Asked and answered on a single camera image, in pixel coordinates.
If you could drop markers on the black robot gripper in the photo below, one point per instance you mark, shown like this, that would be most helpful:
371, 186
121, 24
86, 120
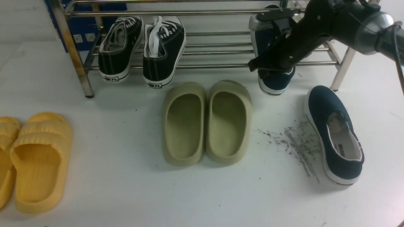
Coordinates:
293, 45

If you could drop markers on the navy slip-on shoe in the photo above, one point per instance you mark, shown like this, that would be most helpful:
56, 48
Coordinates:
342, 153
261, 40

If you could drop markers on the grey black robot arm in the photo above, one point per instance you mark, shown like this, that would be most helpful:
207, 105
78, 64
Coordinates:
359, 25

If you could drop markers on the stainless steel shoe rack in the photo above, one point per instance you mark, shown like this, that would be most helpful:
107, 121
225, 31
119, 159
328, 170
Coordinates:
61, 16

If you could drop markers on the blue box behind rack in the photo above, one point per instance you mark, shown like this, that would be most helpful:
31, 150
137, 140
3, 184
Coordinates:
83, 29

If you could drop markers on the olive green slipper right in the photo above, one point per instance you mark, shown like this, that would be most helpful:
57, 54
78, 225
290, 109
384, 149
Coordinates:
229, 118

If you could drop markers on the olive green slipper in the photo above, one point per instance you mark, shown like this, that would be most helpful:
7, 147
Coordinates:
184, 110
229, 118

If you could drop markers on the black canvas sneaker white laces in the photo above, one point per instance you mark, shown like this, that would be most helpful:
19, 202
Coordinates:
165, 41

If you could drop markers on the olive green slipper left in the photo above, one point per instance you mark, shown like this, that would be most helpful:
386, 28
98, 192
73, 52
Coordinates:
184, 110

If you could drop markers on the black canvas sneaker left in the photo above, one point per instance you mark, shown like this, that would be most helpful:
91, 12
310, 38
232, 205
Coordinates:
115, 51

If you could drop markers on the yellow slipper right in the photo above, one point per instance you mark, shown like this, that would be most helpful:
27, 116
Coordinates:
41, 155

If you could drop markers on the yellow slipper at edge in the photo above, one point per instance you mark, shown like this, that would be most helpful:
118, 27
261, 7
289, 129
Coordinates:
9, 131

